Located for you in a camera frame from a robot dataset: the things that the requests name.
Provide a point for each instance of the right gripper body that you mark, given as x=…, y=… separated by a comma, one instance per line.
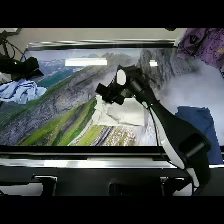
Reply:
x=111, y=92

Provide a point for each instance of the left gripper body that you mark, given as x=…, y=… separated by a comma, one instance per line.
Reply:
x=30, y=68

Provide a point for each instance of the light blue garment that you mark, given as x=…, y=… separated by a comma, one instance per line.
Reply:
x=20, y=91

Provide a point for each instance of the white T-shirt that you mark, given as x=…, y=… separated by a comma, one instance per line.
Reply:
x=128, y=113

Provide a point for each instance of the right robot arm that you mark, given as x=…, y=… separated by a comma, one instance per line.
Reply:
x=173, y=130

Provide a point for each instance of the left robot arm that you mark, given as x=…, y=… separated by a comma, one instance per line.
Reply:
x=11, y=66

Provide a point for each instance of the dark blue garment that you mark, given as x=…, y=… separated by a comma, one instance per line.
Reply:
x=205, y=123

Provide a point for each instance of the purple garment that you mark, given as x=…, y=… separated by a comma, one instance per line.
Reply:
x=203, y=45

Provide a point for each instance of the silver frame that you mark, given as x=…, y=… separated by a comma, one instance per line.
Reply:
x=100, y=163

